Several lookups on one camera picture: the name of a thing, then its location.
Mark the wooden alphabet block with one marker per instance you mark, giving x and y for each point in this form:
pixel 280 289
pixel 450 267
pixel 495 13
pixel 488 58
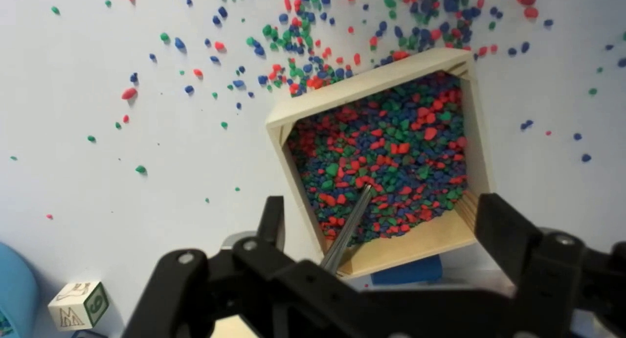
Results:
pixel 78 306

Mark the light blue round container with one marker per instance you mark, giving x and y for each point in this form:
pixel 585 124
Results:
pixel 17 289

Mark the silver metal rod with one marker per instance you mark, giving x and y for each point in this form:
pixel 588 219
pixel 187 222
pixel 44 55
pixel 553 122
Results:
pixel 349 225

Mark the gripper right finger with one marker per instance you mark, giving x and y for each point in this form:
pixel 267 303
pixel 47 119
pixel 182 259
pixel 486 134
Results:
pixel 552 269

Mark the heap of coloured gravel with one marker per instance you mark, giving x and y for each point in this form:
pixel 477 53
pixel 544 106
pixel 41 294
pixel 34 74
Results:
pixel 391 152

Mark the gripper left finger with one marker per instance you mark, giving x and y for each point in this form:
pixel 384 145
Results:
pixel 195 299

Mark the scattered coloured gravel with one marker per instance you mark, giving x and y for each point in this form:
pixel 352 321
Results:
pixel 298 39

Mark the blue block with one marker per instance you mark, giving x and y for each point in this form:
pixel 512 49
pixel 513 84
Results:
pixel 408 272

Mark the square wooden box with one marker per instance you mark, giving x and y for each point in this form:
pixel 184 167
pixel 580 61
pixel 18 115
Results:
pixel 371 86

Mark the light wooden piece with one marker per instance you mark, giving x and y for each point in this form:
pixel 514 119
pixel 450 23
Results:
pixel 232 328

